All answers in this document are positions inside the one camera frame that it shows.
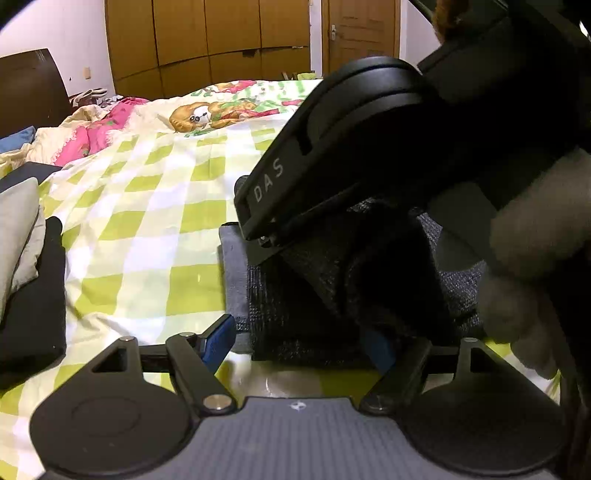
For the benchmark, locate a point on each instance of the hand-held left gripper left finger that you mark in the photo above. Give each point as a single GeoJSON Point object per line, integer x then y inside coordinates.
{"type": "Point", "coordinates": [220, 342]}

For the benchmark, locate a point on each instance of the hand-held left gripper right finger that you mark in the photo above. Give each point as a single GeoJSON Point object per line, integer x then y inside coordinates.
{"type": "Point", "coordinates": [384, 353]}

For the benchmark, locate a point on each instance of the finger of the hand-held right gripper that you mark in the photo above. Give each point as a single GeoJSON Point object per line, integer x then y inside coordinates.
{"type": "Point", "coordinates": [264, 251]}

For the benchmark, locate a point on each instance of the dark grey pants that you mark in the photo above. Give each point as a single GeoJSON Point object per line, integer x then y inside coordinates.
{"type": "Point", "coordinates": [300, 314]}

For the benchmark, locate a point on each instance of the person's right hand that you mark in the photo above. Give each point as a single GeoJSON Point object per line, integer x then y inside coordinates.
{"type": "Point", "coordinates": [535, 249]}

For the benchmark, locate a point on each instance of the brown wooden door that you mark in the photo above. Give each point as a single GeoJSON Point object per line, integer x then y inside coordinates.
{"type": "Point", "coordinates": [364, 32]}

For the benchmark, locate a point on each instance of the green checked printed blanket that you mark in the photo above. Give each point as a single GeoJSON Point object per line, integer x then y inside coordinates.
{"type": "Point", "coordinates": [152, 207]}

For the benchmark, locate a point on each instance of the green cloth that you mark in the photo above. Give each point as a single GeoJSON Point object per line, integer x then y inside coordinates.
{"type": "Point", "coordinates": [307, 76]}

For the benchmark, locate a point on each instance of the black folded cloth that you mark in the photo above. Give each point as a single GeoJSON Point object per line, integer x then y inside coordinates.
{"type": "Point", "coordinates": [32, 314]}

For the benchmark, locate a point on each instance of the pink cream ruffled quilt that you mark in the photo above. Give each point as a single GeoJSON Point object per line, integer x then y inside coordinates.
{"type": "Point", "coordinates": [92, 134]}

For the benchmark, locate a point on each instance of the brown wooden wardrobe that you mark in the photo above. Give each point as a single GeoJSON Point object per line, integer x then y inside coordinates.
{"type": "Point", "coordinates": [194, 37]}

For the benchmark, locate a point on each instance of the pile of clothes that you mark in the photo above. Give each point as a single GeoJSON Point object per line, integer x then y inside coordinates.
{"type": "Point", "coordinates": [94, 98]}

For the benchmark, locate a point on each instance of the beige folded cloth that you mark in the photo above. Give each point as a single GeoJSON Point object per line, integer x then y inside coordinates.
{"type": "Point", "coordinates": [16, 230]}

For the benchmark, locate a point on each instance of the navy folded cloth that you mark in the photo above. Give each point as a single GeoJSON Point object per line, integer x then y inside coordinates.
{"type": "Point", "coordinates": [25, 177]}

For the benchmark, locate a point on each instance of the blue cloth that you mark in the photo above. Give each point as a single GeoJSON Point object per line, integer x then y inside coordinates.
{"type": "Point", "coordinates": [16, 139]}

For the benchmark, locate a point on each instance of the dark brown wooden headboard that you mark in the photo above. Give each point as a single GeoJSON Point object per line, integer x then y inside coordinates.
{"type": "Point", "coordinates": [32, 87]}

